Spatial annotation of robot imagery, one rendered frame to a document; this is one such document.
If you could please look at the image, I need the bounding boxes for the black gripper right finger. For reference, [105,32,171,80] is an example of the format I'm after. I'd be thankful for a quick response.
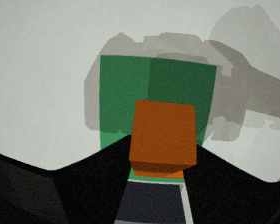
[183,144,280,224]

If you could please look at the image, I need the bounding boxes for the orange block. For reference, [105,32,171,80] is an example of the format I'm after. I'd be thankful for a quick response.
[129,100,197,180]

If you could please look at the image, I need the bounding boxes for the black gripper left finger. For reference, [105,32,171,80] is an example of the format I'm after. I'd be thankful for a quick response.
[0,135,132,224]

